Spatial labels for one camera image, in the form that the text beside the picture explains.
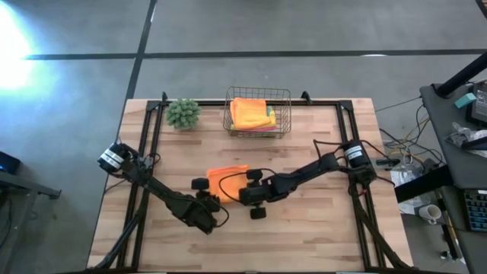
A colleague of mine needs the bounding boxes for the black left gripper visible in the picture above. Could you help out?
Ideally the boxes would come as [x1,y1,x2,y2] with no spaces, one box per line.
[182,177,222,235]

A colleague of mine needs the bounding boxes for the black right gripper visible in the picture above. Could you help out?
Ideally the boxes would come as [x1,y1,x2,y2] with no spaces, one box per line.
[237,168,282,221]

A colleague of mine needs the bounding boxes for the orange microfiber towel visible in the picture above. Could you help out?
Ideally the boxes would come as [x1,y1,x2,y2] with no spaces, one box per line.
[229,97,272,131]
[206,164,251,205]

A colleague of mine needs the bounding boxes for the pink microfiber towel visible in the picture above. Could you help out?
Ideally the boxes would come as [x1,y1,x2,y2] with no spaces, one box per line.
[237,126,279,133]

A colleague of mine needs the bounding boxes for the wire basket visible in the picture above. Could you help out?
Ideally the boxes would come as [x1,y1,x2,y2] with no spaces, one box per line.
[223,87,293,139]

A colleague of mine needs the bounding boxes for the artificial green potted plant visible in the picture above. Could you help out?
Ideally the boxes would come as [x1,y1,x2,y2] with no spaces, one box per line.
[164,98,202,130]

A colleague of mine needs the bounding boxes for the white bag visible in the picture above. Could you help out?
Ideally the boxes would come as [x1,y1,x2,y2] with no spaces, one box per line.
[391,165,431,215]

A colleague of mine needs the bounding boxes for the white mug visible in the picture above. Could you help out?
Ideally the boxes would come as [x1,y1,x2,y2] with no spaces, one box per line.
[418,204,443,225]

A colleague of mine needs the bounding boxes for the grey metal stand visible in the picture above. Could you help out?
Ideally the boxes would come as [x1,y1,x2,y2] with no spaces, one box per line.
[0,170,62,274]

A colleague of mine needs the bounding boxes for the black box device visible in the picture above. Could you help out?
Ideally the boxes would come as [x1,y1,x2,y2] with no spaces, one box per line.
[0,151,22,175]

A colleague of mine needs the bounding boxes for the grey side desk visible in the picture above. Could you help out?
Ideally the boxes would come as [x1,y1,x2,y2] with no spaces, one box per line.
[419,81,487,274]

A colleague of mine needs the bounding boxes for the crumpled clear plastic bag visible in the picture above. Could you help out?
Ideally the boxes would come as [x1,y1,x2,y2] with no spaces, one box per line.
[444,121,487,150]

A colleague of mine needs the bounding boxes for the dark keyboard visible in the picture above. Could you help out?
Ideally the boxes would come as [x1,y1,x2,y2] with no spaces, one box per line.
[463,189,487,233]

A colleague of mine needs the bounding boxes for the light blue box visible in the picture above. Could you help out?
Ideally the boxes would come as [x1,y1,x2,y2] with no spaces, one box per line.
[454,92,477,110]

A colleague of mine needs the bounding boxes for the black pole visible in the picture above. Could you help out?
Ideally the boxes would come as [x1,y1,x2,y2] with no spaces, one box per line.
[435,51,487,98]

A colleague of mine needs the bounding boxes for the dark desk device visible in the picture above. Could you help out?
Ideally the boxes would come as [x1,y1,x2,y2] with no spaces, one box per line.
[470,80,487,125]

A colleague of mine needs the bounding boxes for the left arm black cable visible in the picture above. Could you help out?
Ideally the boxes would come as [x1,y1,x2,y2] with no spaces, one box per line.
[212,203,231,229]

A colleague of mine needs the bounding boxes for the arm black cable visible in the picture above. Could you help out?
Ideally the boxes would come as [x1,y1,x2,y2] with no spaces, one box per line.
[212,203,231,229]
[218,167,279,204]

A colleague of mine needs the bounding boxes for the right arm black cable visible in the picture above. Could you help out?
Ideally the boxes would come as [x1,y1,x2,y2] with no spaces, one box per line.
[218,167,279,204]

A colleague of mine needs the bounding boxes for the black metal table frame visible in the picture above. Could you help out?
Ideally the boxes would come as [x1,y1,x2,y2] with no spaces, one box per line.
[89,91,419,274]

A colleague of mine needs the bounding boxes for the tangled black floor cables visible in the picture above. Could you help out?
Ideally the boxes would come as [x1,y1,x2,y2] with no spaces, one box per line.
[374,97,456,170]

